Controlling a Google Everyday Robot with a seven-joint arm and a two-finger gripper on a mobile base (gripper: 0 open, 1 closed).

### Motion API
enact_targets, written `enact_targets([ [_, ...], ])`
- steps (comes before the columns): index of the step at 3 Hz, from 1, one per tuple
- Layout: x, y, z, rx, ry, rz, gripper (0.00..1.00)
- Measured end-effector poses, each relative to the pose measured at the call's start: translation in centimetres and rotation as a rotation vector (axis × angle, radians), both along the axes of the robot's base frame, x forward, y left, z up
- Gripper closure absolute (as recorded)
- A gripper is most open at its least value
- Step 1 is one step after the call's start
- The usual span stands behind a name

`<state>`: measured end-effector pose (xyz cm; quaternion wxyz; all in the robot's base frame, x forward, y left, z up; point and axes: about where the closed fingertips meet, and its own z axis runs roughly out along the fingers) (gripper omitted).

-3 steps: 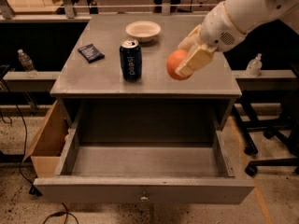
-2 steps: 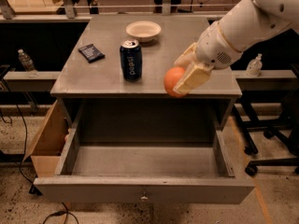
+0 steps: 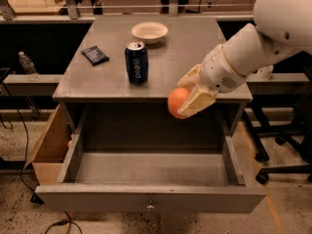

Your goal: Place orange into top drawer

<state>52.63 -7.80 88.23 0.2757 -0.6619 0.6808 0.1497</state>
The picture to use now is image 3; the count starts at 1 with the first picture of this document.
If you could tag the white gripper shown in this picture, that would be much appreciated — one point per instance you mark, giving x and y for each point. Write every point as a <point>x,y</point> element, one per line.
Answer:
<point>218,68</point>

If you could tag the orange fruit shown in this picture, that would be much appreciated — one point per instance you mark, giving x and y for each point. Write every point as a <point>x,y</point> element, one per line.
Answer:
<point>176,99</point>

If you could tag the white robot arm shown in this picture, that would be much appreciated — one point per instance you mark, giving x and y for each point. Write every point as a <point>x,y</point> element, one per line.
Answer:
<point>280,29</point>

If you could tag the open grey top drawer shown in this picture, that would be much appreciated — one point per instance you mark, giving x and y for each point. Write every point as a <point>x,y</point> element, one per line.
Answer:
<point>124,181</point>

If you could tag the blue pepsi can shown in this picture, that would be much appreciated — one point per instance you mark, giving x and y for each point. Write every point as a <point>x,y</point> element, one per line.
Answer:
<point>136,57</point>

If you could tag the white bowl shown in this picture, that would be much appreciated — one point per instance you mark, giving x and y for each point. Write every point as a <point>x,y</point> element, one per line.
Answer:
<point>149,32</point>

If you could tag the grey cabinet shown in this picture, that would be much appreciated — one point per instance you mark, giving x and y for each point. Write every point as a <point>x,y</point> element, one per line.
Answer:
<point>115,115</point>

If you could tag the dark blue snack packet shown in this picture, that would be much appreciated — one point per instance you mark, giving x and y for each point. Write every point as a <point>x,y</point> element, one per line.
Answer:
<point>94,55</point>

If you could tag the cardboard box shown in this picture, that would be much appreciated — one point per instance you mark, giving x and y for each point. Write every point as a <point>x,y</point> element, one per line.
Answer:
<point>49,151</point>

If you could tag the clear water bottle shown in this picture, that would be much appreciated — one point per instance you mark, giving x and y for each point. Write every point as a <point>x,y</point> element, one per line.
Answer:
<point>29,67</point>

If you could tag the metal drawer handle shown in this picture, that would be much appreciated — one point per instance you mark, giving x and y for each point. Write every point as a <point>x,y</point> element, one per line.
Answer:
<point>150,206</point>

